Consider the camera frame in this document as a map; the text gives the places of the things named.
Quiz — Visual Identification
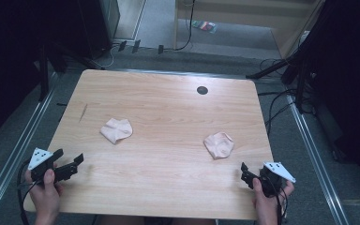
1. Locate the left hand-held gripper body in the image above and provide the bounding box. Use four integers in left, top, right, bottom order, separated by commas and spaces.
27, 147, 79, 184

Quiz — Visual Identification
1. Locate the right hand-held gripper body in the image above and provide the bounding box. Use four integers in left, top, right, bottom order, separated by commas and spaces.
252, 161, 297, 199

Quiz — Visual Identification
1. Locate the pale pink sock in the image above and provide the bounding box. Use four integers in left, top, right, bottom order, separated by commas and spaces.
99, 117, 134, 145
202, 131, 234, 160

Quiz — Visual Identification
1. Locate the person's right hand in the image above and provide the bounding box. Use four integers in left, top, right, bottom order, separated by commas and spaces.
251, 177, 295, 223

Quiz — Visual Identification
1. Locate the person's left hand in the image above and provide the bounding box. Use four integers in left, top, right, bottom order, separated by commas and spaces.
24, 168, 65, 219

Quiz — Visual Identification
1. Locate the black metal stand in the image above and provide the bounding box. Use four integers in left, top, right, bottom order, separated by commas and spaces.
245, 46, 315, 114
37, 39, 107, 103

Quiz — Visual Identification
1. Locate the black curtain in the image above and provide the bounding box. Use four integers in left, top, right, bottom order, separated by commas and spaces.
293, 0, 360, 191
0, 0, 85, 148

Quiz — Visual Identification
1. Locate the dark cabinet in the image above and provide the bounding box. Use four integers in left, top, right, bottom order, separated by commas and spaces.
74, 0, 122, 60

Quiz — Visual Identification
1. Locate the colourful packet on floor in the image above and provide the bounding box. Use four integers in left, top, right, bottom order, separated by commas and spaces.
191, 20, 218, 35

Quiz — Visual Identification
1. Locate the light wooden furniture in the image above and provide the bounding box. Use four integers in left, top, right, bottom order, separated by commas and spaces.
173, 0, 326, 60

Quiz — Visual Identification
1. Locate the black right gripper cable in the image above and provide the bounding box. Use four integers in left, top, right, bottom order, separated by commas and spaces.
262, 174, 290, 225

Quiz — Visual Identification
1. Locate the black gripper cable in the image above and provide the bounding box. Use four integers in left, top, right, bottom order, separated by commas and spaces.
262, 174, 290, 225
16, 158, 46, 225

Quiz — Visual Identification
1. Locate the silver metal floor rail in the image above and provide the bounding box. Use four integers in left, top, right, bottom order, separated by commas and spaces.
286, 93, 351, 225
0, 72, 60, 221

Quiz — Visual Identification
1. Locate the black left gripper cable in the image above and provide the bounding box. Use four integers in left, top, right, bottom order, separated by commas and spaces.
16, 158, 46, 225

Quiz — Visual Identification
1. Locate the black floor cables bundle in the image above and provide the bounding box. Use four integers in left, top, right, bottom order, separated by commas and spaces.
257, 57, 298, 136

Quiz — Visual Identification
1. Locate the white floor cable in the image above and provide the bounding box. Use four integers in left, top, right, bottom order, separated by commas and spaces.
91, 44, 120, 70

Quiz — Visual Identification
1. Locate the black hanging cable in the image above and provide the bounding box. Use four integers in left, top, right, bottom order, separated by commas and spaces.
173, 0, 197, 52

